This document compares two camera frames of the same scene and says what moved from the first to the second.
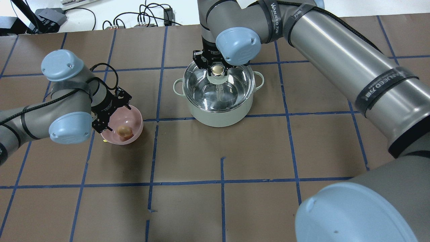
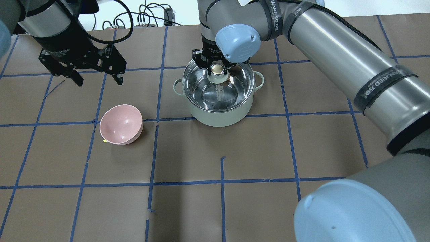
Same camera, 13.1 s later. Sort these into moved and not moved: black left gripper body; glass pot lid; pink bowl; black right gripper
Moved: black left gripper body
Not moved: pink bowl; glass pot lid; black right gripper
